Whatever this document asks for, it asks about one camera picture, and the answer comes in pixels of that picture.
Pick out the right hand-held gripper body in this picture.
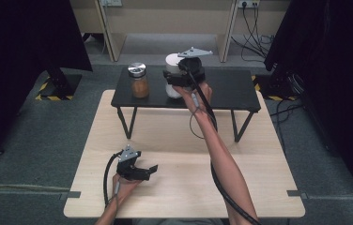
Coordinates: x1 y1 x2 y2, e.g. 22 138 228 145
177 46 214 90

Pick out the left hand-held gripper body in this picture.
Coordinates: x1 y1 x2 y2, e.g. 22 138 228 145
116 144 151 182

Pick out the white cylindrical canister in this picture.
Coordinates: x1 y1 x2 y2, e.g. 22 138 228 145
164 52 187 99

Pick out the glass spice jar silver lid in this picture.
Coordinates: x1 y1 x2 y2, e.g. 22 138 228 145
127 62 150 99

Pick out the black metal shelf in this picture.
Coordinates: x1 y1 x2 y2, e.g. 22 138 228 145
111 65 262 143

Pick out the person's left hand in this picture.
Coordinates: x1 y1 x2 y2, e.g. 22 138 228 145
112 175 143 201

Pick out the person's right hand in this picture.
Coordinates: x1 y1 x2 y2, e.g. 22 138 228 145
173 82 213 115

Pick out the person's grey clothing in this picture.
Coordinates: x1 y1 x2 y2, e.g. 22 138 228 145
132 217 225 225

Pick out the grey tape strip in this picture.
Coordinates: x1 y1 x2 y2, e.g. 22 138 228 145
59 190 82 202
286 189 309 201

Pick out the beige wooden desk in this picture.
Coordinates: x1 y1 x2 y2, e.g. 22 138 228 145
70 0 291 64

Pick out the black stand base striped tape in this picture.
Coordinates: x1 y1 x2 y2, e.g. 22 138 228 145
251 71 304 101
35 67 84 101

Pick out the dark curtain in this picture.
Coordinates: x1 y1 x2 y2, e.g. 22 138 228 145
0 0 94 164
263 0 353 209

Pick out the thick black gripper cable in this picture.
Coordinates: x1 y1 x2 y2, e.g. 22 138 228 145
102 149 125 208
185 69 263 225

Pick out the thin grey wire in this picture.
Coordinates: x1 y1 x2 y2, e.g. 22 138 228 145
189 93 217 141

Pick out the bundle of black floor cables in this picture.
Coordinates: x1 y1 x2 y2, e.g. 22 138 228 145
230 2 276 64

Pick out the white wall socket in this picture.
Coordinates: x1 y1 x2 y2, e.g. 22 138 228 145
100 0 123 8
237 0 261 9

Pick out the black floor cable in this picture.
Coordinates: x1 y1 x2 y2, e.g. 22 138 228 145
269 98 305 154

